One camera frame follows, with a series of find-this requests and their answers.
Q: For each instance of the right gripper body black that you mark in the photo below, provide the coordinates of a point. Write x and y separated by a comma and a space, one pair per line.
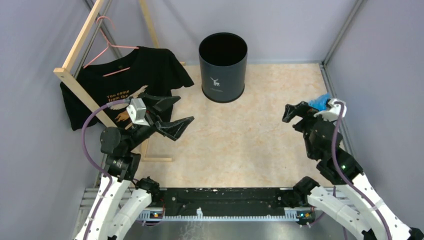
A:
304, 125

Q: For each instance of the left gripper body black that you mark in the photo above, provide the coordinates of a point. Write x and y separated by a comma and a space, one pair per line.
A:
140, 132

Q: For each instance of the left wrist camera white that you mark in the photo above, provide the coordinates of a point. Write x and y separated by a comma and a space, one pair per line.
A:
137, 111

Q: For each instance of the wooden clothes rack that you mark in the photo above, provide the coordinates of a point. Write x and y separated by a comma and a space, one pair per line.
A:
77, 56

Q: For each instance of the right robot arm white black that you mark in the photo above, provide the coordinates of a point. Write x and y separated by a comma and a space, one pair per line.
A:
367, 217

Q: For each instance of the aluminium frame rail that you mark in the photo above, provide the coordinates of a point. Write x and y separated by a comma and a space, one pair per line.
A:
304, 214

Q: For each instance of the dark round trash bin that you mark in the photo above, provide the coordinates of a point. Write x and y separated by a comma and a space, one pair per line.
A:
223, 63

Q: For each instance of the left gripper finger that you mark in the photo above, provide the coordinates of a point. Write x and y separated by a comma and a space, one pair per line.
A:
158, 104
173, 130

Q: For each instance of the blue plastic trash bag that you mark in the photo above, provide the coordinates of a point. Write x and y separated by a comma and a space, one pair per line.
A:
320, 103

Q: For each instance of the pink clothes hanger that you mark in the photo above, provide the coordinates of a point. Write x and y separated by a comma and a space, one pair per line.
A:
109, 46

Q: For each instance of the black printed t-shirt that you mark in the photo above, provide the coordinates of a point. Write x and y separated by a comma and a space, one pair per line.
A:
154, 71

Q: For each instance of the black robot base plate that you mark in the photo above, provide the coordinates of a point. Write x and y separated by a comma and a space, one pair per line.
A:
226, 202

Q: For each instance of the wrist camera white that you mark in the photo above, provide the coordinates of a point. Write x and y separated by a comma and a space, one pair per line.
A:
335, 108
137, 111

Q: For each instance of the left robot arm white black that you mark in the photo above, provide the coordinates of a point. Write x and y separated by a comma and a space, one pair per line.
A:
106, 221

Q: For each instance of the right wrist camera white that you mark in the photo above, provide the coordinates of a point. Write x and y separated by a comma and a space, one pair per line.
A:
335, 108

